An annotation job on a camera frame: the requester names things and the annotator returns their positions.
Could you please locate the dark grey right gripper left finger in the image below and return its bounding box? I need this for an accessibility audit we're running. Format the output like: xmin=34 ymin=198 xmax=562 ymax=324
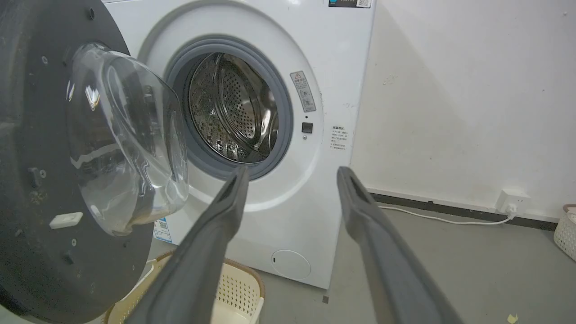
xmin=125 ymin=166 xmax=250 ymax=324

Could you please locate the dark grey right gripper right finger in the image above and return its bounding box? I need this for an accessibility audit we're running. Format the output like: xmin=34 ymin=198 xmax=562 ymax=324
xmin=337 ymin=166 xmax=465 ymax=324

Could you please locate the dark grey washing machine door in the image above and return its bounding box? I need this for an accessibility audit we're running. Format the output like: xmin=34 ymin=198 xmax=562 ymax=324
xmin=0 ymin=0 xmax=189 ymax=324

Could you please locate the white front-load washing machine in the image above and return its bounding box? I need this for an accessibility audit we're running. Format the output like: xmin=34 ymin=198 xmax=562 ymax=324
xmin=103 ymin=0 xmax=377 ymax=290

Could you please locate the cream perforated laundry basket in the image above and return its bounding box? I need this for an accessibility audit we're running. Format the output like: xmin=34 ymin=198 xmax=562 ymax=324
xmin=103 ymin=251 xmax=266 ymax=324

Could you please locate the white perforated plastic basket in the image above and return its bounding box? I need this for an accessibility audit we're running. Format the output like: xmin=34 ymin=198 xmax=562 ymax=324
xmin=553 ymin=204 xmax=576 ymax=262

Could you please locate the white power cable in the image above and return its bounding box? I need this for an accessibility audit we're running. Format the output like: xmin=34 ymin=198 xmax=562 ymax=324
xmin=378 ymin=205 xmax=516 ymax=225

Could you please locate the white wall power socket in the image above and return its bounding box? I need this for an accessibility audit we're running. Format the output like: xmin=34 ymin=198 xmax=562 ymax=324
xmin=495 ymin=189 xmax=531 ymax=216

